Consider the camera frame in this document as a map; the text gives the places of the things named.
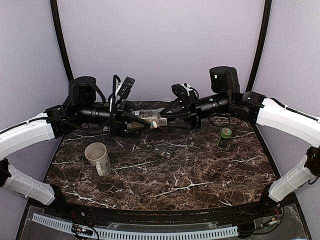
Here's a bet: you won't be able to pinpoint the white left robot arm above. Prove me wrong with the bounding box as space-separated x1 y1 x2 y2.
0 75 151 218

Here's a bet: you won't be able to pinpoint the clear bottle yellow capsules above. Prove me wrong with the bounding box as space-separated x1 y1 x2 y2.
139 109 167 129

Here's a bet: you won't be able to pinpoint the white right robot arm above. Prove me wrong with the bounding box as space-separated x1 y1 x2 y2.
160 66 320 217

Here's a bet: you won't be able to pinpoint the beige ceramic mug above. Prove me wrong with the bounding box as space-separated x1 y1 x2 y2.
84 142 112 177

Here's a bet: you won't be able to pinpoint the black front rail base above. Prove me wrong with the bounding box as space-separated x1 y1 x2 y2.
16 194 311 240

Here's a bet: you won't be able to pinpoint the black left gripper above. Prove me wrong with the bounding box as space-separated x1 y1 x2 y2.
77 99 152 137

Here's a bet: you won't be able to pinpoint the clear weekly pill organizer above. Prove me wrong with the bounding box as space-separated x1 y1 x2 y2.
153 146 173 159

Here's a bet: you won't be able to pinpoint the green lid pill bottle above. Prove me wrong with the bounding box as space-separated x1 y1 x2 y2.
217 127 232 150

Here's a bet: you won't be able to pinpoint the white slotted cable duct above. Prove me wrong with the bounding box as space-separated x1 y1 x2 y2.
31 213 239 240

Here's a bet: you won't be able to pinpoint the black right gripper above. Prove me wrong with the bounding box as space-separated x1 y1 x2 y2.
159 90 231 131

